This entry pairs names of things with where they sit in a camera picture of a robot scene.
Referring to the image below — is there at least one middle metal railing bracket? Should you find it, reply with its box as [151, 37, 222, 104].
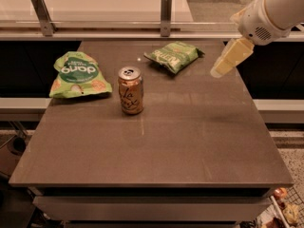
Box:
[160, 0, 172, 37]

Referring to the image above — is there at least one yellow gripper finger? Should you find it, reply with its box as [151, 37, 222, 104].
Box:
[210, 37, 255, 78]

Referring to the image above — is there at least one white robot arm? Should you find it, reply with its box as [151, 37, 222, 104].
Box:
[210, 0, 304, 78]

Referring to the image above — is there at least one green jalapeno kettle chip bag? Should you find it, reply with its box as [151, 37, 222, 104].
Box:
[144, 41, 204, 74]

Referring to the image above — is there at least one brown table with drawers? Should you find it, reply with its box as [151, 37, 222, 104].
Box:
[9, 40, 293, 228]

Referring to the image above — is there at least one metal railing bracket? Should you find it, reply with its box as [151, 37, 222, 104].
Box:
[30, 0, 56, 36]
[160, 0, 172, 37]

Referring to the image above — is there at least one orange LaCroix can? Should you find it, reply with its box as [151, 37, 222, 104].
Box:
[118, 66, 143, 115]

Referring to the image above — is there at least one light green Dang snack bag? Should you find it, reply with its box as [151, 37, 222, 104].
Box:
[49, 51, 112, 99]

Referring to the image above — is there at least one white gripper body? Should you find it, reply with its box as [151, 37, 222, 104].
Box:
[231, 0, 290, 46]

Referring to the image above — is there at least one white wire snack basket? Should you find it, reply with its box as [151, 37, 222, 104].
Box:
[255, 187, 304, 228]

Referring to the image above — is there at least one left metal railing bracket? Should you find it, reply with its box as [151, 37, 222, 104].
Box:
[30, 0, 56, 36]

